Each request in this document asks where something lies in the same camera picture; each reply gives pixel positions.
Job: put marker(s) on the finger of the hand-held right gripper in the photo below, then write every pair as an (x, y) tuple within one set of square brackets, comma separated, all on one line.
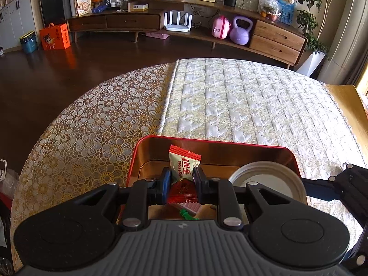
[(360, 253), (322, 189)]

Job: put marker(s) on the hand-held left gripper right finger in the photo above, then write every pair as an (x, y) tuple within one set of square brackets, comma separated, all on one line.
[(198, 188)]

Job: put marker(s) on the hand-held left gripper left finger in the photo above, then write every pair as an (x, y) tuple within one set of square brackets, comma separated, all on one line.
[(166, 187)]

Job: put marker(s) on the pink ribbed soap dish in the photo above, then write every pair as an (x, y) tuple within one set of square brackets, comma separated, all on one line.
[(188, 207)]

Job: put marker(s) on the red candy packet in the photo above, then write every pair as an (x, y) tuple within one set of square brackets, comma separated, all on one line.
[(184, 166)]

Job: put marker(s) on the red tin box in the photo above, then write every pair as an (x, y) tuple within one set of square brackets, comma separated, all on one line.
[(224, 152)]

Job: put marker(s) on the white round lid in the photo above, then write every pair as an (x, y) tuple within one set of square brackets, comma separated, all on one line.
[(267, 178)]

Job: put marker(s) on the yellow table mat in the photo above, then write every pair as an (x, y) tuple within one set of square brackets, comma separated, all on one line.
[(348, 106)]

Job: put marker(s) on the cream quilted mat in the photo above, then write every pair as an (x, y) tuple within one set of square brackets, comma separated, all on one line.
[(244, 103)]

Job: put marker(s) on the floral lace tablecloth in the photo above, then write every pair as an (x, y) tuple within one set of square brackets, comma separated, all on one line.
[(95, 115)]

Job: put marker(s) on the potted tree in white planter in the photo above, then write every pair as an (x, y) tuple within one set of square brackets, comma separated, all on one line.
[(312, 60)]

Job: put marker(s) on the flat pink box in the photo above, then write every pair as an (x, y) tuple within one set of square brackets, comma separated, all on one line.
[(157, 35)]

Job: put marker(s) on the wooden TV cabinet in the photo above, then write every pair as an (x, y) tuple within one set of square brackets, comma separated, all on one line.
[(276, 38)]

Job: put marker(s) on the purple kettlebell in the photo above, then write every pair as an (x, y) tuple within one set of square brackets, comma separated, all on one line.
[(241, 34)]

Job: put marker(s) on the white router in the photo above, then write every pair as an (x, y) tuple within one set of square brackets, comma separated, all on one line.
[(177, 27)]

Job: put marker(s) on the pink toy case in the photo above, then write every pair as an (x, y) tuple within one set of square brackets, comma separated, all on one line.
[(221, 28)]

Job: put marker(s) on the blue printed bag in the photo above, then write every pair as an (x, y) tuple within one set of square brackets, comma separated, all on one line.
[(287, 11)]

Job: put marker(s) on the white and yellow small box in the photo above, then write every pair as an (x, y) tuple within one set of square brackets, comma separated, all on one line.
[(138, 6)]

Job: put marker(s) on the orange gift box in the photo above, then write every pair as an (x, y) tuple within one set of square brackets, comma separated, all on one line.
[(54, 38)]

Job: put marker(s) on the clear bag of fruit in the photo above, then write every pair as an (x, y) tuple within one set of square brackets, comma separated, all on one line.
[(270, 7)]

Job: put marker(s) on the teal trash bin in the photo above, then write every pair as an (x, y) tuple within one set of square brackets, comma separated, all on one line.
[(28, 43)]

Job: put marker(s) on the white and brown food bag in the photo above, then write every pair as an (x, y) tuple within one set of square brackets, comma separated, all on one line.
[(83, 4)]

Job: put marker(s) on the dark tall cabinet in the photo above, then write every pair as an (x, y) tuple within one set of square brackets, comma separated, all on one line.
[(54, 3)]

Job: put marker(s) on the white cupboard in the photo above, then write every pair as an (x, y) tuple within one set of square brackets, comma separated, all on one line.
[(17, 20)]

